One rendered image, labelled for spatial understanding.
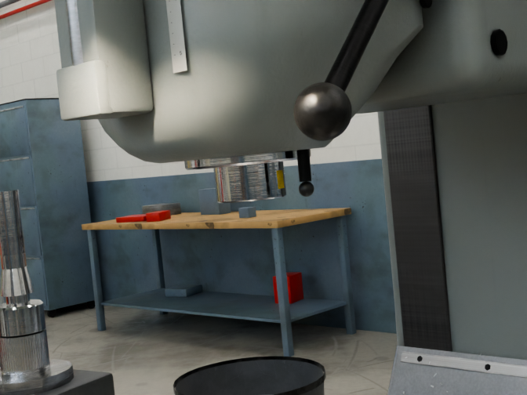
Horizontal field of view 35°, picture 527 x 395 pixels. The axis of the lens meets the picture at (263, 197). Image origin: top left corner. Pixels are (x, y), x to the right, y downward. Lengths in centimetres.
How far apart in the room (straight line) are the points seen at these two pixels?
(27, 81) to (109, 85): 861
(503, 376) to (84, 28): 59
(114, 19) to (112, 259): 761
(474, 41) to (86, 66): 26
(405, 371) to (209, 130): 54
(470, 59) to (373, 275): 529
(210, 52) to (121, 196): 736
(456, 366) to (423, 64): 42
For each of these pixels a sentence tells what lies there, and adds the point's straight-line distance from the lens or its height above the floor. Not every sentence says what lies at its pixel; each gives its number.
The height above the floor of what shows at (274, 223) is 86.
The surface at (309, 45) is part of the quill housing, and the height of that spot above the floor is 137.
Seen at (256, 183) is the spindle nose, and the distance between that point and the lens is 54.
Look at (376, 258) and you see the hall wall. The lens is 580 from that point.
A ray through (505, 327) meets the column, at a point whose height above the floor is 111.
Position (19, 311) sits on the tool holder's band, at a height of 118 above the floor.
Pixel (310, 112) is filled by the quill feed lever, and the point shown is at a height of 133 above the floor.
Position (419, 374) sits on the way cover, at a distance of 95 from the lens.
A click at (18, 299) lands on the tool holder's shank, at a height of 119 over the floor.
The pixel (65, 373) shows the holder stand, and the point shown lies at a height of 112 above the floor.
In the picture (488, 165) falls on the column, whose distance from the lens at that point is 88.
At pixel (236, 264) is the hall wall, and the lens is 675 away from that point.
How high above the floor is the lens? 131
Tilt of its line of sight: 3 degrees down
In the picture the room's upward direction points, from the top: 6 degrees counter-clockwise
